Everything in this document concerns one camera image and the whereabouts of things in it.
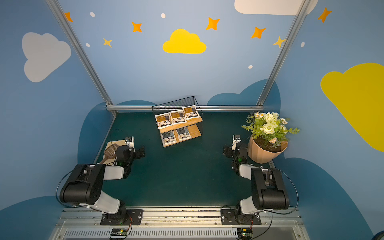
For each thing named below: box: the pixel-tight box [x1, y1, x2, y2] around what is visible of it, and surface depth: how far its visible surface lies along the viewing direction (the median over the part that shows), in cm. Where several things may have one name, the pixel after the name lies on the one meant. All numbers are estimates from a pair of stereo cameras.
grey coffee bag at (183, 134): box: [176, 127, 192, 142], surface depth 107 cm
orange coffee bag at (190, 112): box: [182, 105, 200, 120], surface depth 100 cm
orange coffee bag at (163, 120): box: [154, 112, 172, 130], surface depth 95 cm
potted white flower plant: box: [242, 112, 301, 164], surface depth 77 cm
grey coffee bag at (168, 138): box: [160, 130, 177, 147], surface depth 106 cm
